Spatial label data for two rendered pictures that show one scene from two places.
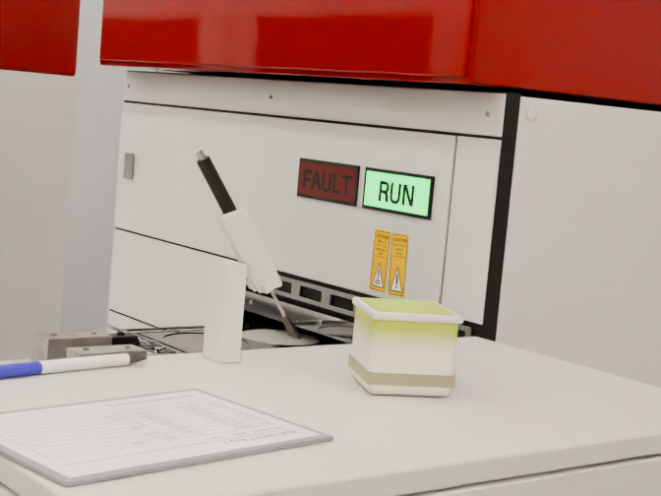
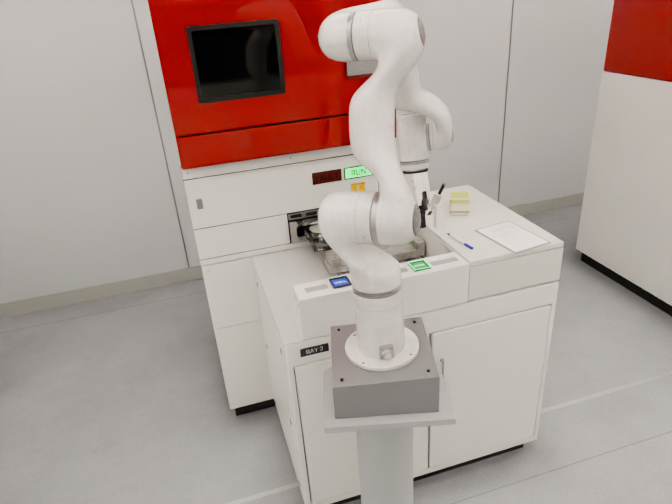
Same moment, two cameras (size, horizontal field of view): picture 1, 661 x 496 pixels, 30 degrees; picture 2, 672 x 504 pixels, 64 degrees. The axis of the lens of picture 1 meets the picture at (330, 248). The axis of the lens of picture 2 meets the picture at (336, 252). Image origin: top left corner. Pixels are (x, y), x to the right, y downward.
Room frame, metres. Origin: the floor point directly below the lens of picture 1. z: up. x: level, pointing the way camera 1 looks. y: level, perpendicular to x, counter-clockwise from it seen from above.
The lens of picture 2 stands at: (0.70, 1.83, 1.77)
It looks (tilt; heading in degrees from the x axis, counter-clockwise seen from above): 27 degrees down; 293
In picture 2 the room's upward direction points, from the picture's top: 4 degrees counter-clockwise
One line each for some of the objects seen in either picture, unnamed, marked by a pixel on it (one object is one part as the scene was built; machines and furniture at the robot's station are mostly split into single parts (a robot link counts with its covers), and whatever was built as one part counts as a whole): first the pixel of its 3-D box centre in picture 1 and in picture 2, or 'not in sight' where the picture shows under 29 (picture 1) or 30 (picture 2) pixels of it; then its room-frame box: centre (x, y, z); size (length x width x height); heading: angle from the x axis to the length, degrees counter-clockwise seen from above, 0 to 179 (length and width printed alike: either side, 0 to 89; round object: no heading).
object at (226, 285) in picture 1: (243, 282); (436, 207); (1.05, 0.07, 1.03); 0.06 x 0.04 x 0.13; 128
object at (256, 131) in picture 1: (269, 232); (296, 200); (1.60, 0.08, 1.02); 0.82 x 0.03 x 0.40; 38
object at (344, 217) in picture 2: not in sight; (359, 240); (1.09, 0.78, 1.23); 0.19 x 0.12 x 0.24; 1
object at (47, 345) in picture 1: (73, 345); (333, 257); (1.38, 0.28, 0.89); 0.08 x 0.03 x 0.03; 128
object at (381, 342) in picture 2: not in sight; (379, 317); (1.05, 0.77, 1.02); 0.19 x 0.19 x 0.18
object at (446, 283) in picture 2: not in sight; (382, 293); (1.14, 0.46, 0.89); 0.55 x 0.09 x 0.14; 38
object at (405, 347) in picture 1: (402, 345); (459, 203); (1.00, -0.07, 1.00); 0.07 x 0.07 x 0.07; 12
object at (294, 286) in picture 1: (343, 302); (341, 208); (1.46, -0.02, 0.96); 0.44 x 0.01 x 0.02; 38
